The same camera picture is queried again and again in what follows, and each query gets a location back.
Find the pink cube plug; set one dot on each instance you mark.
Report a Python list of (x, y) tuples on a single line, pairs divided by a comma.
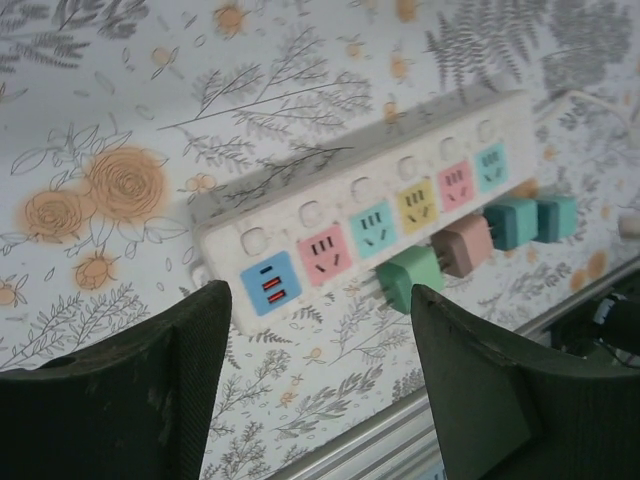
[(462, 247)]

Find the floral tablecloth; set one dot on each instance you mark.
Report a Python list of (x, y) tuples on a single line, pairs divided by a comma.
[(150, 75)]

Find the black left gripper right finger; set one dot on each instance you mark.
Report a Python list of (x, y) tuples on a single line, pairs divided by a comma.
[(525, 415)]

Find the white power strip coloured sockets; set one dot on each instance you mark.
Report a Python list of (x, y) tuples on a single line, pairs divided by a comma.
[(380, 165)]

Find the green cube plug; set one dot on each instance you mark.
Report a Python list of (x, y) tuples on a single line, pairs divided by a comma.
[(410, 275)]

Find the teal cube plug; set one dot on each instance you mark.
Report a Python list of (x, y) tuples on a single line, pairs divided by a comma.
[(512, 225), (556, 219)]

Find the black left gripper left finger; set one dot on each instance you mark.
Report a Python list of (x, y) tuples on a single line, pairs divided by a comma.
[(100, 410)]

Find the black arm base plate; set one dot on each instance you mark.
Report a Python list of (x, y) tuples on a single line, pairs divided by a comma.
[(575, 340)]

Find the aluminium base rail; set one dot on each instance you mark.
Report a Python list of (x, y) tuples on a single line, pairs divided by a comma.
[(370, 440)]

